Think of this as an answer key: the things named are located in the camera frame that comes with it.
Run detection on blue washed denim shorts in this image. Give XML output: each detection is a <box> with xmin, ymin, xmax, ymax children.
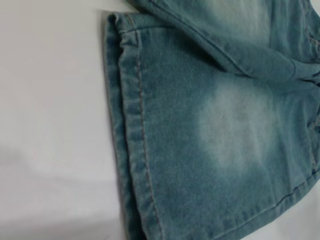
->
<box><xmin>104</xmin><ymin>0</ymin><xmax>320</xmax><ymax>240</ymax></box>

